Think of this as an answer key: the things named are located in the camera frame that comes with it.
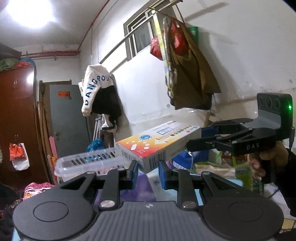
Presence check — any red hanging plastic bag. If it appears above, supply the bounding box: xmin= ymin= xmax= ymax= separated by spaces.
xmin=150 ymin=36 xmax=163 ymax=61

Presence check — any red and white hanging bag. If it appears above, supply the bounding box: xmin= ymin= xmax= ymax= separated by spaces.
xmin=9 ymin=136 xmax=30 ymax=171

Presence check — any orange white medicine box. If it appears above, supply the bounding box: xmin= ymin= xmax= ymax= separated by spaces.
xmin=116 ymin=120 xmax=201 ymax=173

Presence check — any purple tissue pack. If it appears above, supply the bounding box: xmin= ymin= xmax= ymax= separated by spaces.
xmin=94 ymin=172 xmax=158 ymax=204

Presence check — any blue plastic bag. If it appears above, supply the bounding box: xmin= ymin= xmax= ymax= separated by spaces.
xmin=87 ymin=138 xmax=104 ymax=152

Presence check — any dark red wooden wardrobe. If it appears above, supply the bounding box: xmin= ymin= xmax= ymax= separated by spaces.
xmin=1 ymin=66 xmax=49 ymax=189

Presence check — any pink floral bedspread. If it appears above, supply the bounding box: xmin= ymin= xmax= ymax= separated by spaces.
xmin=23 ymin=182 xmax=55 ymax=200

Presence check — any white hoodie with blue letters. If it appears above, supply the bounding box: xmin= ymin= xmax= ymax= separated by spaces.
xmin=81 ymin=63 xmax=121 ymax=133

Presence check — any window with grey frame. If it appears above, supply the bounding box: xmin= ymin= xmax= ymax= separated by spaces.
xmin=123 ymin=0 xmax=171 ymax=61

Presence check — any olive hanging bag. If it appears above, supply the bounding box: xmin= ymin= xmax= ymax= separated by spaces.
xmin=152 ymin=11 xmax=221 ymax=110

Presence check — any black clothing on bed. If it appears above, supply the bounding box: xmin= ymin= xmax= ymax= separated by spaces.
xmin=1 ymin=183 xmax=22 ymax=240

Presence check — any right hand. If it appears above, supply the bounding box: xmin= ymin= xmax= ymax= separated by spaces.
xmin=247 ymin=141 xmax=289 ymax=180

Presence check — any blue shopping bag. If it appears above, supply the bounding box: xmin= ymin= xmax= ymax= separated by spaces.
xmin=172 ymin=127 xmax=218 ymax=171

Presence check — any grey door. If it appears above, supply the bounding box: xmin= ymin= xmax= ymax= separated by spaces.
xmin=39 ymin=80 xmax=91 ymax=158

